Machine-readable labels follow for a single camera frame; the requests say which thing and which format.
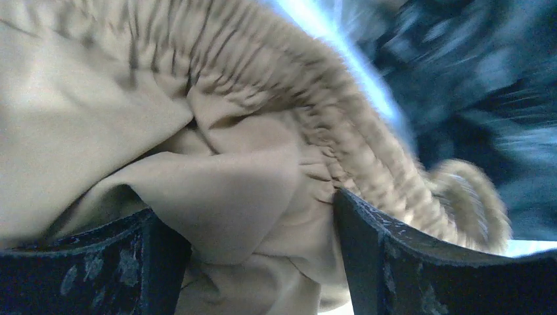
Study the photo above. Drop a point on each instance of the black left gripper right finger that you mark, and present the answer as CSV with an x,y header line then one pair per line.
x,y
392,268

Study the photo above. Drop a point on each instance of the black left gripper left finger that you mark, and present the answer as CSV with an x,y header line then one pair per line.
x,y
133,265

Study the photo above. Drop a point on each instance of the tan khaki shorts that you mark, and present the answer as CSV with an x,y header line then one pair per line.
x,y
233,125

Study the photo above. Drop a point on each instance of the dark patterned shorts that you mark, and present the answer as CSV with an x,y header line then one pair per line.
x,y
476,81

